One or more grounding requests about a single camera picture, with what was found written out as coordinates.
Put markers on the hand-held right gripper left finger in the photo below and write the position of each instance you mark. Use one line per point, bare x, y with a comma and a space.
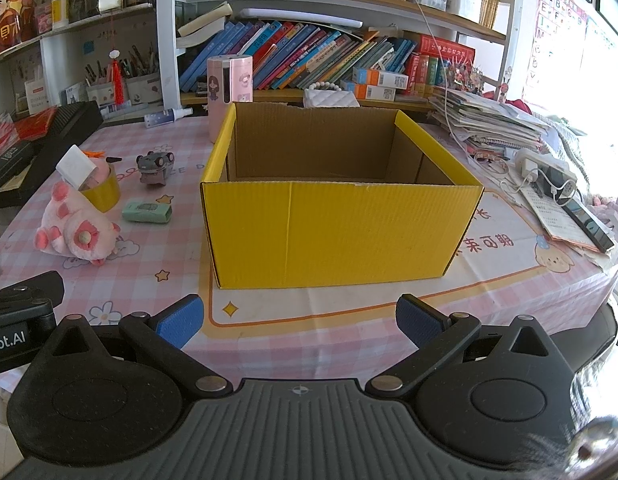
181, 321

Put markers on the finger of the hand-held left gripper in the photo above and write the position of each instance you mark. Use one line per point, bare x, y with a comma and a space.
29, 287

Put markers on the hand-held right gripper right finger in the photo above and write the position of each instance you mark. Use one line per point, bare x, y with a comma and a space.
419, 321

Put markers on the pink pig plush toy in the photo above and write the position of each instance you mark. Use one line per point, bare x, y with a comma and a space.
69, 230

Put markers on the yellow tape roll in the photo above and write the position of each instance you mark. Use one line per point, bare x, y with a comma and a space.
106, 197

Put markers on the yellow cardboard box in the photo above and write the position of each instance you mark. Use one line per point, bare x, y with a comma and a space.
329, 235

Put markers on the small white carton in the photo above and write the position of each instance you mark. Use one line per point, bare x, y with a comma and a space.
76, 165

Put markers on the pink checkered tablecloth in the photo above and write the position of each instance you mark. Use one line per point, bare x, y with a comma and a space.
154, 260

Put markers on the red envelopes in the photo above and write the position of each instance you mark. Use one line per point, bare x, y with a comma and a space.
1, 137

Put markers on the red flat box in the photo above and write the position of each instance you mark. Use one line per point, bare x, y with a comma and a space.
34, 124

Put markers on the paper booklet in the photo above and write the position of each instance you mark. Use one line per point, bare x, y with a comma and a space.
549, 215

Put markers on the black flat device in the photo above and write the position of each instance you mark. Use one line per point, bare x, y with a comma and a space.
69, 120

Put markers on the black smartphone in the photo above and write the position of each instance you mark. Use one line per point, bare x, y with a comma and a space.
589, 225

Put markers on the white power strip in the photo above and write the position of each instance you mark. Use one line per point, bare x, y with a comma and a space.
534, 162

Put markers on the small spray bottle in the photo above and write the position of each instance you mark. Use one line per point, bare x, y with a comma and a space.
164, 118

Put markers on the white pen holder box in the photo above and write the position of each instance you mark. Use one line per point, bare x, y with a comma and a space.
101, 95
143, 91

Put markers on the stack of papers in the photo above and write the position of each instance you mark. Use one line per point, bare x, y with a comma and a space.
484, 120

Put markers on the pink cylindrical container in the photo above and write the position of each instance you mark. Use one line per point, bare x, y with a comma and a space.
229, 95

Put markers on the orange white carton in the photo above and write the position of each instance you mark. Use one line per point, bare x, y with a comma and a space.
379, 77
374, 92

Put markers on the white quilted purse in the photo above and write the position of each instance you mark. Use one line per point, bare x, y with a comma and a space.
329, 97

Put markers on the colourful flower ornament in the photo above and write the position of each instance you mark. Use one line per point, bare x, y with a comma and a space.
466, 77

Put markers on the red book box set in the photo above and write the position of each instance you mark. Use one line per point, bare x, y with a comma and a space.
444, 55

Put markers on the cartoon figure decoration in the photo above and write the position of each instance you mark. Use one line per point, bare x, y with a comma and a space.
9, 20

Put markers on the white plastic jar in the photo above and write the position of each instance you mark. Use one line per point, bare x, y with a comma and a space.
59, 10

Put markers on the white wooden bookshelf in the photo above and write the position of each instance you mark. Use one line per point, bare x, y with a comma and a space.
165, 35

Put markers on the row of colourful books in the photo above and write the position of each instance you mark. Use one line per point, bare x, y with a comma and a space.
299, 55

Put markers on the thick beige book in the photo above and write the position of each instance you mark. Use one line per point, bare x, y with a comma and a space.
204, 25

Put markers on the white pen basket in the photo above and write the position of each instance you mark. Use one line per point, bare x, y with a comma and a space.
464, 2

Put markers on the white bar lamp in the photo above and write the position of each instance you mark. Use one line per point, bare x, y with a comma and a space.
299, 17

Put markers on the alphabet wall poster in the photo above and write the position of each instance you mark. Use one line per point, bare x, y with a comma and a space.
554, 30

